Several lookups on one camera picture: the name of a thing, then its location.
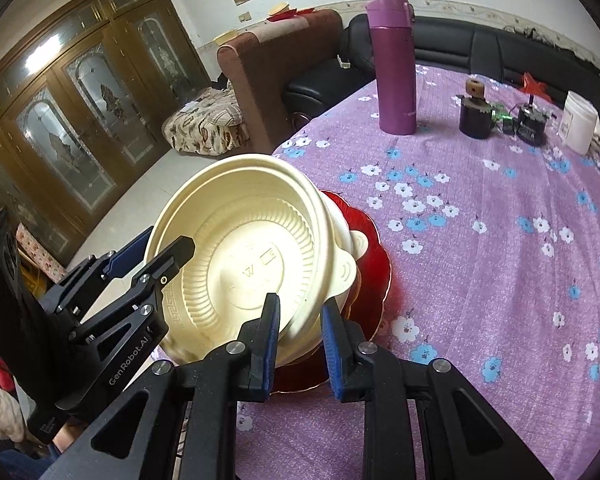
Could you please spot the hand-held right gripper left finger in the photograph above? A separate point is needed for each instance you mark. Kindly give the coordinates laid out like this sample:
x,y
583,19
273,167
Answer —
x,y
260,360

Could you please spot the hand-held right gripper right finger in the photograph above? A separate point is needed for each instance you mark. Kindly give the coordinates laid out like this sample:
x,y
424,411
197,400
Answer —
x,y
335,360

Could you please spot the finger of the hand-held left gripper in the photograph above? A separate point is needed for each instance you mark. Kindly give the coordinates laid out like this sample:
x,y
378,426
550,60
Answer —
x,y
127,255
172,260

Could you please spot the red plate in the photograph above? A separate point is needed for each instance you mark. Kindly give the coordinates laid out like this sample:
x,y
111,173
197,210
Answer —
x,y
375,270

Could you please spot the person's left hand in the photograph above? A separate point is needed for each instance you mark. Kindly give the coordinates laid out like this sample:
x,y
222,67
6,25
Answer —
x,y
67,437

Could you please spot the red patterned box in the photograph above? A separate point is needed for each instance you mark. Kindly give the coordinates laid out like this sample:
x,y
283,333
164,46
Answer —
x,y
37,252

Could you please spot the patterned beige cushion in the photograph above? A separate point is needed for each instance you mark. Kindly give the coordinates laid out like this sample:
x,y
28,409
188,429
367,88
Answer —
x,y
205,125

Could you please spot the purple floral tablecloth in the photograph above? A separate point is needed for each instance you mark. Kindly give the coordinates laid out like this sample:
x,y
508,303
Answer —
x,y
480,260

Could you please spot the wooden glass-panel cabinet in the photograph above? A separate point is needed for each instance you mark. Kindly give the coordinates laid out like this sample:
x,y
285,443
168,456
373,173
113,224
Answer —
x,y
80,85

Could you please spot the brown fabric sofa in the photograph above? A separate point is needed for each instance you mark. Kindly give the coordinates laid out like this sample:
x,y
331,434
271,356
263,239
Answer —
x,y
275,75

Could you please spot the white charger plug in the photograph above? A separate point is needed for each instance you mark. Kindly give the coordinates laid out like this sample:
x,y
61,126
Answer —
x,y
344,62

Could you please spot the yellow flat object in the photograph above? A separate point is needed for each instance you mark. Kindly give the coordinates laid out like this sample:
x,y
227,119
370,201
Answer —
x,y
281,8

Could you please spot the red folded paper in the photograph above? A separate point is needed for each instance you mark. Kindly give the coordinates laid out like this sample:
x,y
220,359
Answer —
x,y
302,12

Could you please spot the black jar with cork stopper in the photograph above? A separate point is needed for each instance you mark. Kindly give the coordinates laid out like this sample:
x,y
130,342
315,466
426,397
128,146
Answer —
x,y
475,117

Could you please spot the purple thermos bottle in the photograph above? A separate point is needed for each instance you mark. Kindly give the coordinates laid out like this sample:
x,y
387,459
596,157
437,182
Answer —
x,y
392,70

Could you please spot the green packet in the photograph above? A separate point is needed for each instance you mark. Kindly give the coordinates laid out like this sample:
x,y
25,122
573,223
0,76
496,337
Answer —
x,y
502,120

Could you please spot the small black device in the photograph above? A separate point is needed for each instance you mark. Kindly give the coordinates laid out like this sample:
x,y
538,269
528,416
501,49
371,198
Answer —
x,y
531,127

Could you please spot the black leather sofa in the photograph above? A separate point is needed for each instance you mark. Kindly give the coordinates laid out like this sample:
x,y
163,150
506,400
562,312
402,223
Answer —
x,y
450,42

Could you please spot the white plastic jar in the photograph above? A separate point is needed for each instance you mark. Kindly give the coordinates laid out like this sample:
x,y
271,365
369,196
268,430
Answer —
x,y
577,122

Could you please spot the white wall socket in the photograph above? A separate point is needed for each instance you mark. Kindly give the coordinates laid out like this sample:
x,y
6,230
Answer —
x,y
246,16

